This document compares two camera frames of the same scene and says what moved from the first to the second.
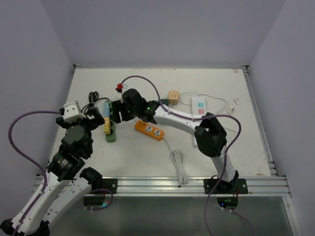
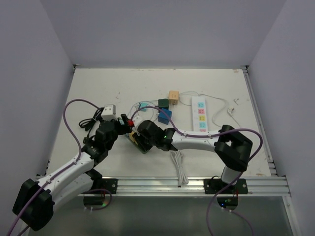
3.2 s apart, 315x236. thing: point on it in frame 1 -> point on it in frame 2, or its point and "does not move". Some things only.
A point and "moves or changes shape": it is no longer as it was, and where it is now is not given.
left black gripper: x=98 y=120 -> x=123 y=129
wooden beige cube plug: x=173 y=98 does not move
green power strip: x=110 y=137 moves or changes shape
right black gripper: x=116 y=106 -> x=140 y=134
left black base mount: x=96 y=182 does not move
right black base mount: x=237 y=186 does not move
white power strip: x=198 y=105 does not move
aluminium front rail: x=170 y=186 does not move
